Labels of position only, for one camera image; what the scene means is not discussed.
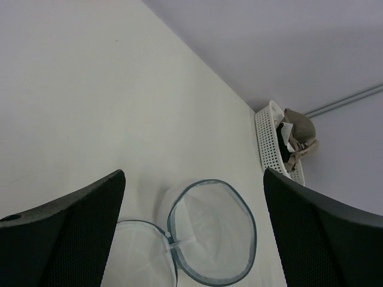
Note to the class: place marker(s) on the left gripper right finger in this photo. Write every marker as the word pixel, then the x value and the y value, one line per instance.
pixel 321 241

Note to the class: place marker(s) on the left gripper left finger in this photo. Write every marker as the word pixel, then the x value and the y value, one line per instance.
pixel 65 242

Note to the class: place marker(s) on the beige bra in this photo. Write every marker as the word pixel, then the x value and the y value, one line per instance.
pixel 299 134

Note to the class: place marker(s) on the black garment in basket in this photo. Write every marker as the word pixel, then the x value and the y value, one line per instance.
pixel 285 153

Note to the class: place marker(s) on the white plastic basket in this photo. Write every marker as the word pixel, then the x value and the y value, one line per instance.
pixel 266 122

